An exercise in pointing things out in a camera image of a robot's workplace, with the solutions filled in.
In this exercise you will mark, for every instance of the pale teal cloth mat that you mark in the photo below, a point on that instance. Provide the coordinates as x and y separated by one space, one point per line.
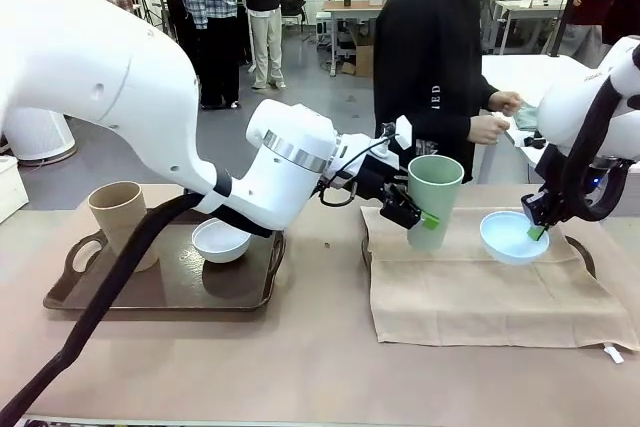
527 117

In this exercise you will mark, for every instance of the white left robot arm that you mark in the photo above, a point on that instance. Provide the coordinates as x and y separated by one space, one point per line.
75 57

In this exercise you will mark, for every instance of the black vertical pole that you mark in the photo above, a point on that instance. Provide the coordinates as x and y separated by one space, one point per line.
562 12

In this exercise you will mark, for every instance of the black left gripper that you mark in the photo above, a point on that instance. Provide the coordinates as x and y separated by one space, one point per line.
377 179

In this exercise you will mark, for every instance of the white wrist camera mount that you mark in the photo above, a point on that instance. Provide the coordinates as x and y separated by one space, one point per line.
400 133

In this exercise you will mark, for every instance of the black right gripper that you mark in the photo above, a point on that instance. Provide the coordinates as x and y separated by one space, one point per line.
547 202

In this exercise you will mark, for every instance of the beige cloth mat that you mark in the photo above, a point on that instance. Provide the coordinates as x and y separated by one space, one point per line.
475 307

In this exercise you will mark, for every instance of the white side table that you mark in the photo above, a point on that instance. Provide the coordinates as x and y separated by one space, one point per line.
525 72

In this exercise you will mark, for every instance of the person in black clothes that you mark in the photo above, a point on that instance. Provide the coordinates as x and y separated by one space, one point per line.
425 37

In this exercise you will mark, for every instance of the black office chair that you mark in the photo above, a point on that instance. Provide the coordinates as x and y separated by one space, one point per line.
292 9

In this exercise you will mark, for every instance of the tan plastic cup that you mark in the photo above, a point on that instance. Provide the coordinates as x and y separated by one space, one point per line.
117 217

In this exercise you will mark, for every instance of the person's right hand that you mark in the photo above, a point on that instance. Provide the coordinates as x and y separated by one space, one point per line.
487 129

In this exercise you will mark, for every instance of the person's left hand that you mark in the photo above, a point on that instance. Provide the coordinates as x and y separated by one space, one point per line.
505 103

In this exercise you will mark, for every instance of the white metal workbench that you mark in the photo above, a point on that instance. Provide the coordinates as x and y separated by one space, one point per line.
525 7

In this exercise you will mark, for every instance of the person's black sleeved right forearm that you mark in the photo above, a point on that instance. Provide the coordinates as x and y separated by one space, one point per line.
447 119

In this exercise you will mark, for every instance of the white round bowl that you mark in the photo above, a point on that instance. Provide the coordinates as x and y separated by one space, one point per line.
505 242
220 247

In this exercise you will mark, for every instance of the dark brown plastic tray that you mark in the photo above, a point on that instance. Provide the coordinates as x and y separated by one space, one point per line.
366 253
225 292

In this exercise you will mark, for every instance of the brown cardboard box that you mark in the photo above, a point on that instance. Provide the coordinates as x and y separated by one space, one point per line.
362 59

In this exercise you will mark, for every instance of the bystander in beige trousers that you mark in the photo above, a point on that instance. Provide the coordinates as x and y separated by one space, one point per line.
267 22

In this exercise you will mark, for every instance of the white storage box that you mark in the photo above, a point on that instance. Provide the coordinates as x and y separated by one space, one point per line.
12 187

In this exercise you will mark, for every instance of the wooden top workbench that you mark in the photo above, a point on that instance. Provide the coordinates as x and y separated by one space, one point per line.
350 5

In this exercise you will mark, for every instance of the person's black sleeved left forearm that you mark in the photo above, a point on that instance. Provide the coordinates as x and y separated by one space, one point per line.
490 92

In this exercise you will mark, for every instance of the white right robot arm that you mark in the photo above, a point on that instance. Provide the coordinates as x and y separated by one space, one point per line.
565 112

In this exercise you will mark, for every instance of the light green plastic cup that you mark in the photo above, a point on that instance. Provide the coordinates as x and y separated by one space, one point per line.
442 187

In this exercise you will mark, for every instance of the white cylindrical air purifier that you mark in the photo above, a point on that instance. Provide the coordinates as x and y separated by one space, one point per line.
40 137

